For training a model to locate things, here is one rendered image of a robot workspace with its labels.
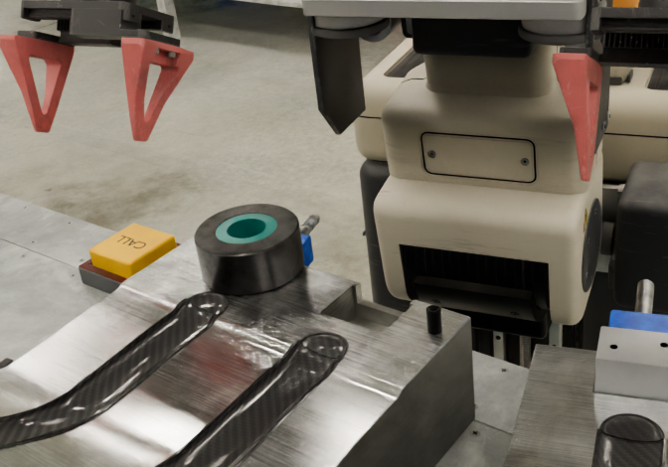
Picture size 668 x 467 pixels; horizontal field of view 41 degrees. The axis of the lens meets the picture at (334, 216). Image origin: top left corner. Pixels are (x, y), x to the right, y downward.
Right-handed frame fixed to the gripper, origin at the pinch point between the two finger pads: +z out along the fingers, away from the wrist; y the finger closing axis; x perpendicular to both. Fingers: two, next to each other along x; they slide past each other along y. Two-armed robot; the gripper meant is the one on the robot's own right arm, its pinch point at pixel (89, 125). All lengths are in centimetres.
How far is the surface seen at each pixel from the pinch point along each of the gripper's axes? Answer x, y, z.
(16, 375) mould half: -9.6, 3.1, 17.5
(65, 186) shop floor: 183, -161, 19
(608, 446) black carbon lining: -0.6, 41.3, 16.6
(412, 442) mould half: -2.2, 29.4, 18.5
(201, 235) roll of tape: 1.0, 10.4, 7.5
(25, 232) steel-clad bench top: 19.7, -24.4, 12.0
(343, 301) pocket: 3.2, 21.5, 11.1
